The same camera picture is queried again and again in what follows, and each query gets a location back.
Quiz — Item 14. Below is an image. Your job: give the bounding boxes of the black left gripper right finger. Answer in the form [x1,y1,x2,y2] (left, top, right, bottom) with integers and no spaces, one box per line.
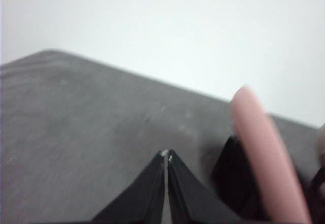
[166,149,245,224]

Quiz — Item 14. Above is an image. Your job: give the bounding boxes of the pink plate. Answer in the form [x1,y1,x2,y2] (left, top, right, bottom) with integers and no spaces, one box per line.
[229,85,313,224]

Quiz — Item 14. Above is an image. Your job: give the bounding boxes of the black plate rack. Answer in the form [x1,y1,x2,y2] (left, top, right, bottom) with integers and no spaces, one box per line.
[211,134,325,224]

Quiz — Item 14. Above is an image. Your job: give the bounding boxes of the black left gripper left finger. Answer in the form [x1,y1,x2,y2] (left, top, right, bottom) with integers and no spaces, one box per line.
[90,149,168,224]

